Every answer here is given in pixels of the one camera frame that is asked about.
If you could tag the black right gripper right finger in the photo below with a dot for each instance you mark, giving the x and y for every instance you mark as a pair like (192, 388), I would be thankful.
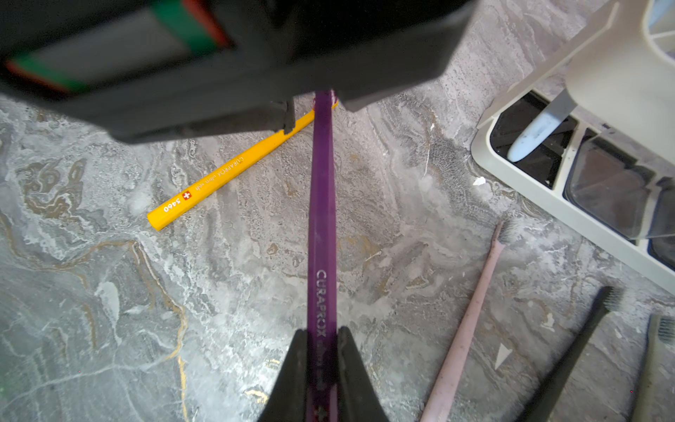
(357, 400)

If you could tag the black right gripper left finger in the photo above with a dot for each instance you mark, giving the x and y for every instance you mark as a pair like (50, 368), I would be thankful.
(288, 400)

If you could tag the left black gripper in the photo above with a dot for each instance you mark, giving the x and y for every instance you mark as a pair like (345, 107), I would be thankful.
(148, 71)

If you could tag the purple toothbrush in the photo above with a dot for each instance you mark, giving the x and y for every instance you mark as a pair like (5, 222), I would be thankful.
(322, 402)

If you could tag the yellow toothbrush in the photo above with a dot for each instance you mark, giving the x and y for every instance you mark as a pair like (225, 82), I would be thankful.
(178, 205)

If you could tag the pale blue toothbrush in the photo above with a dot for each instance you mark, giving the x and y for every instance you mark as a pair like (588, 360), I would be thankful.
(542, 126)

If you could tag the light pink toothbrush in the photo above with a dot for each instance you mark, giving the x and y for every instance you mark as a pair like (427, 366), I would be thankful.
(439, 405)

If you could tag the black toothbrush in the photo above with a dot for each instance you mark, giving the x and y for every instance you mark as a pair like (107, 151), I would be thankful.
(541, 405)

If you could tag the grey green toothbrush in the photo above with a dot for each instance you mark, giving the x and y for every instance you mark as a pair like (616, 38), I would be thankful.
(660, 334)

